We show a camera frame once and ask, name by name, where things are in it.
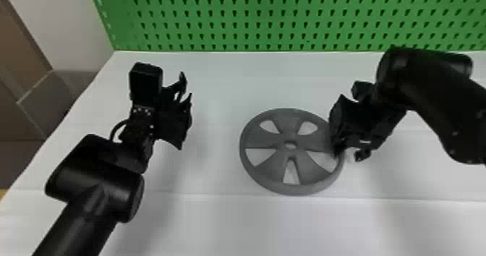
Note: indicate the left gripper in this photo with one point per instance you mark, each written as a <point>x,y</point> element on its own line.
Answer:
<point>172,120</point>

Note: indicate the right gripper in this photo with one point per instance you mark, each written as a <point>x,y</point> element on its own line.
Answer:
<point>351,122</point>

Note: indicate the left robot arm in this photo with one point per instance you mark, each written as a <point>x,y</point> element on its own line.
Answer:
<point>95,181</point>

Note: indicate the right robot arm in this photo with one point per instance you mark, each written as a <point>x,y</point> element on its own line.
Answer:
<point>436,98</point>

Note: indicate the grey wheel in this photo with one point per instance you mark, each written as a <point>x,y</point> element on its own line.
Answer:
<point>277,170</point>

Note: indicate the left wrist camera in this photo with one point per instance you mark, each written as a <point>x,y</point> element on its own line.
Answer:
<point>145,83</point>

